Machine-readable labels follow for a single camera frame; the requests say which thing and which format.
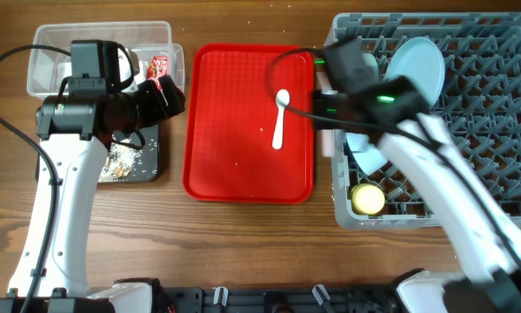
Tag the light blue bowl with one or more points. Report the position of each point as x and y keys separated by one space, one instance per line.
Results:
x=367 y=156

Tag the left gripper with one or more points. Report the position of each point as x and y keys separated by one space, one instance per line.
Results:
x=158 y=109

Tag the black waste tray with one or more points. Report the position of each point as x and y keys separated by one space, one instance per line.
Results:
x=90 y=162

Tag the yellow plastic cup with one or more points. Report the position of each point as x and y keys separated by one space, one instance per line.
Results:
x=367 y=199

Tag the light blue plate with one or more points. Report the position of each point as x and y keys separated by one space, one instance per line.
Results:
x=421 y=61

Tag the red serving tray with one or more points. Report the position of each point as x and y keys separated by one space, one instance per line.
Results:
x=229 y=155

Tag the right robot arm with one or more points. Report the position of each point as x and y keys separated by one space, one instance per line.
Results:
x=396 y=118

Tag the leftover rice and food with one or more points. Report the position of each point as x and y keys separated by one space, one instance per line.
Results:
x=126 y=165

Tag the green bowl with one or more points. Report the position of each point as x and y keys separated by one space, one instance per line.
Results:
x=371 y=61

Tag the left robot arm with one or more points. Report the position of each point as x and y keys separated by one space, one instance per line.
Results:
x=75 y=130

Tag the clear plastic waste bin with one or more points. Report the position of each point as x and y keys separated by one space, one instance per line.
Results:
x=146 y=38

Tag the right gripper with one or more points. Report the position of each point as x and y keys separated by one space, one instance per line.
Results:
x=317 y=127

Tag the grey dishwasher rack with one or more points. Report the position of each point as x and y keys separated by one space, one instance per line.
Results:
x=481 y=98

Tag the white plastic fork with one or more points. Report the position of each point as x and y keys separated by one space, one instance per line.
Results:
x=327 y=143

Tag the white plastic spoon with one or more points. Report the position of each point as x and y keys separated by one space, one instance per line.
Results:
x=283 y=98

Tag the white napkin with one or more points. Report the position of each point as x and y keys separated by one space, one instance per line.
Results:
x=63 y=70
x=129 y=67

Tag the red snack wrapper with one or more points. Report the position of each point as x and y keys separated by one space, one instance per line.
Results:
x=159 y=67

